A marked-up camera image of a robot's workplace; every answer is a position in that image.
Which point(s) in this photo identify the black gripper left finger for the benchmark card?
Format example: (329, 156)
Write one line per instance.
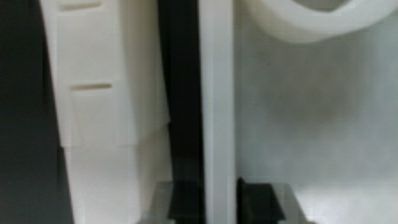
(177, 205)

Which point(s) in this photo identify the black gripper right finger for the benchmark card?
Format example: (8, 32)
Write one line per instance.
(267, 204)

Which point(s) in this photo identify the white desk tabletop panel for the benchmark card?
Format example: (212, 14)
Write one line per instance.
(301, 117)

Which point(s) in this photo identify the white L-shaped obstacle fence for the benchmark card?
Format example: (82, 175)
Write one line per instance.
(105, 62)

